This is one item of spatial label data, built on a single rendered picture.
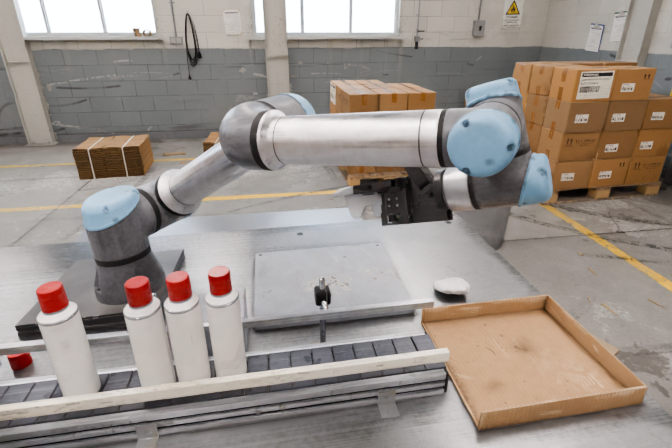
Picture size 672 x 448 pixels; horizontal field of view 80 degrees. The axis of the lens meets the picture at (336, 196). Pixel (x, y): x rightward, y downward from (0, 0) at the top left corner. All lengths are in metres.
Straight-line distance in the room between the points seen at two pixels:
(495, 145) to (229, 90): 5.57
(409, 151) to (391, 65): 5.60
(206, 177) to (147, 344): 0.37
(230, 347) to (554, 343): 0.64
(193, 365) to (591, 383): 0.69
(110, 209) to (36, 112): 5.75
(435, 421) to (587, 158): 3.47
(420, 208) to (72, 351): 0.58
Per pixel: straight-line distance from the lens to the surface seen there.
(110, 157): 4.75
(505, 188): 0.65
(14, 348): 0.84
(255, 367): 0.77
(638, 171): 4.48
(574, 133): 3.88
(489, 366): 0.88
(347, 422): 0.75
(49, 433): 0.81
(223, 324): 0.67
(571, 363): 0.95
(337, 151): 0.56
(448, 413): 0.79
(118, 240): 0.98
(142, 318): 0.67
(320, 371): 0.71
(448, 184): 0.67
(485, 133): 0.48
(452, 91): 6.48
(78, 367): 0.77
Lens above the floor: 1.42
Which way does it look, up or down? 22 degrees down
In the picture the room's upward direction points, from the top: straight up
